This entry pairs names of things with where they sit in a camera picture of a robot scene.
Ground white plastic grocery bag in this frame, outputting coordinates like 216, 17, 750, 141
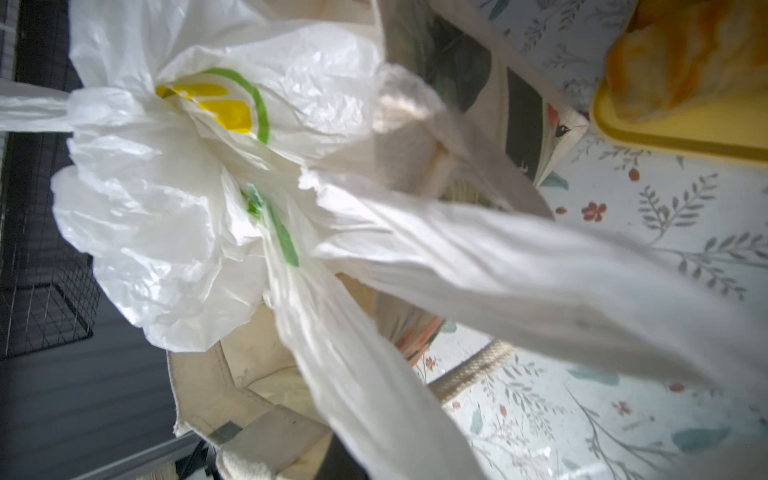
0, 0, 768, 480

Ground cream canvas tote bag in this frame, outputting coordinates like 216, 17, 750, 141
168, 1, 586, 479

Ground yellow bread tray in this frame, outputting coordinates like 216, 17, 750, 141
590, 0, 768, 167

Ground black wire wall basket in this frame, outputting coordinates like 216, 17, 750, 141
1, 1, 100, 358

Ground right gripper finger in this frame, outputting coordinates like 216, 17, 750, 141
314, 434, 369, 480

